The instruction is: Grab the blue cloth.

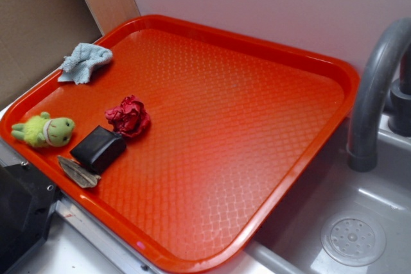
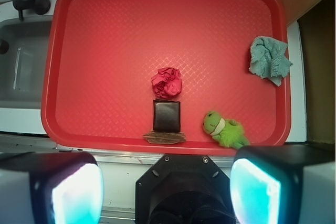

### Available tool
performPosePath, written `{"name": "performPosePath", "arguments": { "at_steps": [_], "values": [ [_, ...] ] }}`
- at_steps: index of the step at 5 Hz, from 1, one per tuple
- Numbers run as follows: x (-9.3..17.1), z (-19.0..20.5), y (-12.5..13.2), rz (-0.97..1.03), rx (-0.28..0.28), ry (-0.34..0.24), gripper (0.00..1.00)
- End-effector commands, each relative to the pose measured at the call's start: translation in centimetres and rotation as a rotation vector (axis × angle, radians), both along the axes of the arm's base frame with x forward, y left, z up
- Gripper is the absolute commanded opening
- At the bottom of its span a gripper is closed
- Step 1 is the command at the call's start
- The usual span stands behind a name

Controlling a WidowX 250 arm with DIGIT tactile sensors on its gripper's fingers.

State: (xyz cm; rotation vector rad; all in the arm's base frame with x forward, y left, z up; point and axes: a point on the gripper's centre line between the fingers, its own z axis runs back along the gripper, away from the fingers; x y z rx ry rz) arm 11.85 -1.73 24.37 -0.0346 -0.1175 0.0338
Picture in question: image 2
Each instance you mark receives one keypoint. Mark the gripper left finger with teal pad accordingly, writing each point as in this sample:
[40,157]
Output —
[62,187]

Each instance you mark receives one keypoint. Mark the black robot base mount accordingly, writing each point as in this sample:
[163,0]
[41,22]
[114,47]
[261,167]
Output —
[183,189]

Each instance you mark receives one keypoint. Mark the red plastic tray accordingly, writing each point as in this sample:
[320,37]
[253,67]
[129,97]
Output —
[103,53]

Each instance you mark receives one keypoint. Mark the red crumpled paper ball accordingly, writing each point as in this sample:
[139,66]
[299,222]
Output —
[167,83]

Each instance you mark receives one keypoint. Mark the black leather wallet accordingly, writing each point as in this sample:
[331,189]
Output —
[167,116]

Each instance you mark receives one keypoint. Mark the grey sink basin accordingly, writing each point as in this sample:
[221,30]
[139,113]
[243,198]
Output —
[23,65]

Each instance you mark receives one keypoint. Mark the brown cardboard panel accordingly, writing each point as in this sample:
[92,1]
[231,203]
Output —
[316,23]

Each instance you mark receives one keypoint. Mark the green frog plush toy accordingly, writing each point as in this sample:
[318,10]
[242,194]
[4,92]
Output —
[228,133]

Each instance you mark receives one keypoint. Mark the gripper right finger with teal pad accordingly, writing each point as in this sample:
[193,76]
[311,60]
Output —
[284,184]

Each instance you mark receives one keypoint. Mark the blue cloth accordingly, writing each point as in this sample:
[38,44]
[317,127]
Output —
[268,59]

